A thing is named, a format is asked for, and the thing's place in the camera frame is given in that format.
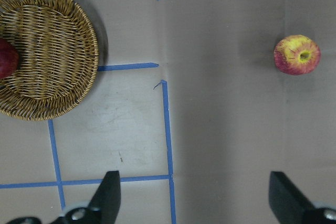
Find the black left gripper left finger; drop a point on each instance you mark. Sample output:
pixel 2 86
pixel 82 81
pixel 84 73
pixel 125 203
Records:
pixel 102 208

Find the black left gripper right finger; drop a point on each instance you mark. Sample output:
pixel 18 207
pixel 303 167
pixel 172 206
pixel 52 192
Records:
pixel 290 205

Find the yellow red apple on table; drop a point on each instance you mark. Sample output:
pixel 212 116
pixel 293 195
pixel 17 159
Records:
pixel 296 55

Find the wicker basket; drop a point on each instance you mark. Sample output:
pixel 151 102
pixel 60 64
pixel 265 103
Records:
pixel 59 57

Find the dark red apple in basket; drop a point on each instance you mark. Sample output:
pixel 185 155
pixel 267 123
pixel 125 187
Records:
pixel 9 59

